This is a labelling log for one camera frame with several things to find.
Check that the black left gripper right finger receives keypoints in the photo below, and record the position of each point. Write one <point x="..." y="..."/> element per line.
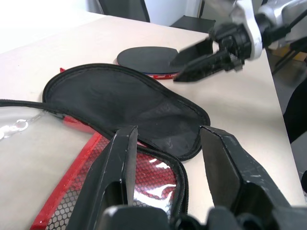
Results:
<point x="230" y="172"/>

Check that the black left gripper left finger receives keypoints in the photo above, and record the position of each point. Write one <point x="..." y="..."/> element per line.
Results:
<point x="103" y="172"/>

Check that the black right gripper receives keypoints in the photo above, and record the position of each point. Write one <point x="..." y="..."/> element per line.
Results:
<point x="236" y="38"/>

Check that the black rubber table tennis paddle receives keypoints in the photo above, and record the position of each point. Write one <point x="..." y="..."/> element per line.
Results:
<point x="144" y="57"/>

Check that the black red clear paddle case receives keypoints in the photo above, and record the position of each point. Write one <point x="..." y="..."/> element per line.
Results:
<point x="115" y="100"/>

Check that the black flat chair seat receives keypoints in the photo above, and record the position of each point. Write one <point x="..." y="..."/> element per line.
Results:
<point x="194" y="22"/>

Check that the dark rounded chair back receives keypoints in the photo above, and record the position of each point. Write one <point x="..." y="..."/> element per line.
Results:
<point x="297" y="115"/>

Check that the black office chair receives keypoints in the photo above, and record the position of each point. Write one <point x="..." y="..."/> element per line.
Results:
<point x="124" y="9"/>

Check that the brown cardboard box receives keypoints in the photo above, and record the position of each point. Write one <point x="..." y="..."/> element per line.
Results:
<point x="301" y="55"/>

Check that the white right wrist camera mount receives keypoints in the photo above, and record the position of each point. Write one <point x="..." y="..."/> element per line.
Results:
<point x="251" y="28"/>

